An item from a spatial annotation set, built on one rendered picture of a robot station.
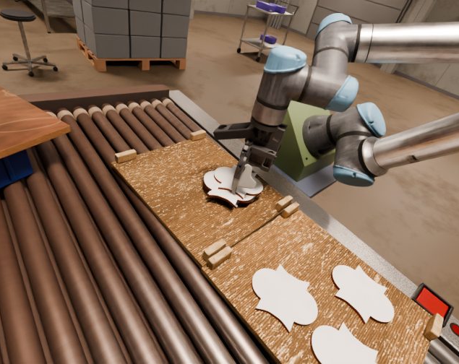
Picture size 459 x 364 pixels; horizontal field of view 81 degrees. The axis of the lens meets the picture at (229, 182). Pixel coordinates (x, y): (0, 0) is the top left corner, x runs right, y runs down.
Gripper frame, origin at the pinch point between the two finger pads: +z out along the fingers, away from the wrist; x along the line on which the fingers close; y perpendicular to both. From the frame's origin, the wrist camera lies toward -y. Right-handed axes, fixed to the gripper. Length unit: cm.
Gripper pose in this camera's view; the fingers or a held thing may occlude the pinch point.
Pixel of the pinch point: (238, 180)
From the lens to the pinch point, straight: 75.3
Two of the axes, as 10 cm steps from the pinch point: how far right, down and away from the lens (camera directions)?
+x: 3.5, -5.4, 7.6
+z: -2.1, 7.5, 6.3
